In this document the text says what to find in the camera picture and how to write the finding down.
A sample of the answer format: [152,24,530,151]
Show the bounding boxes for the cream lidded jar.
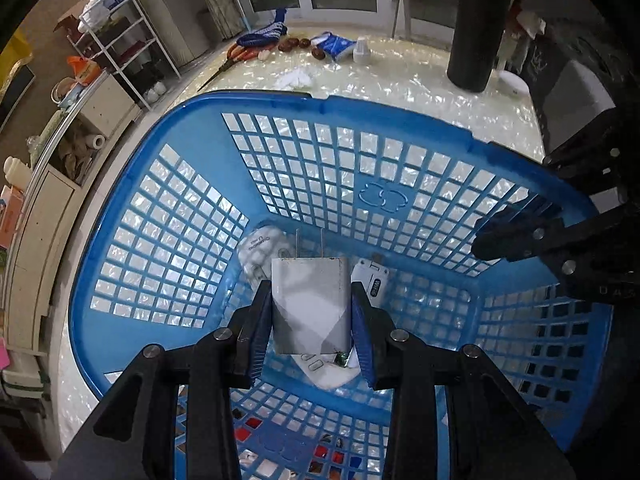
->
[4,156,33,191]

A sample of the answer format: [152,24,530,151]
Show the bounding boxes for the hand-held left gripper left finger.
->
[55,280,273,480]

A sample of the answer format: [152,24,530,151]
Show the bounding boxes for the blue tissue pack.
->
[311,31,357,61]

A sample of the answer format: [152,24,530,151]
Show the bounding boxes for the cream TV cabinet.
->
[0,67,143,361]

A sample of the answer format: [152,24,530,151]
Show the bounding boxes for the red handled scissors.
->
[197,42,276,92]

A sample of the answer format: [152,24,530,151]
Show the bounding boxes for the yellow cloth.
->
[0,30,33,106]

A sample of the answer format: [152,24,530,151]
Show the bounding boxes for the white power adapter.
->
[237,222,297,286]

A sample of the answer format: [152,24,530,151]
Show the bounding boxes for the white remote control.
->
[292,255,392,390]

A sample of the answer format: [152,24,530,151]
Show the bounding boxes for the white metal rack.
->
[67,0,182,111]

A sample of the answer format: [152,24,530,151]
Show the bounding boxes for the white round device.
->
[495,70,531,96]

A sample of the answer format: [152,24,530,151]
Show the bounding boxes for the blue knitted cloth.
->
[237,7,288,47]

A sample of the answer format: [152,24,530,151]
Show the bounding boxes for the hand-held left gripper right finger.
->
[350,281,576,480]

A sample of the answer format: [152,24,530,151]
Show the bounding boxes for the cardboard box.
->
[54,0,93,33]

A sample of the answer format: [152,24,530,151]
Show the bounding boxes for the beige suitcase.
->
[0,362,51,403]

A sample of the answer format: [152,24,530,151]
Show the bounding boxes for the crumpled white tissue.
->
[274,66,315,91]

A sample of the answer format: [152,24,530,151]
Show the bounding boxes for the orange tissue box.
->
[0,185,26,248]

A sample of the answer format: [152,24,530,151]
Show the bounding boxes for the black cylindrical bottle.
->
[446,0,516,93]

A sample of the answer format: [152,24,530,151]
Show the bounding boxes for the white standing air conditioner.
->
[117,0,211,68]

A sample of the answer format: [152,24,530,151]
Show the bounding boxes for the blue plastic basket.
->
[69,89,615,480]

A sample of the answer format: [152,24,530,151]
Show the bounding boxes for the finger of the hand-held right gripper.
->
[472,196,640,306]
[542,112,640,201]

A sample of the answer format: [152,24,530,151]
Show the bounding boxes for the brown paper bags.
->
[55,122,96,181]

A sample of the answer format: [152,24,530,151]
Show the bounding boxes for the orange bag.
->
[67,55,98,86]

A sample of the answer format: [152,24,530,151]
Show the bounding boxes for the wooden frame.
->
[390,0,413,41]

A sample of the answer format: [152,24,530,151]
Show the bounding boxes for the black television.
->
[0,67,36,126]

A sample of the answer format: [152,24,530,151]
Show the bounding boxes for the white plug charger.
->
[270,230,351,356]

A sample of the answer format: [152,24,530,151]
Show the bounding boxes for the round bowl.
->
[52,77,83,108]

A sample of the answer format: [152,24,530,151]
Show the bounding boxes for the white plastic bag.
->
[80,0,123,26]

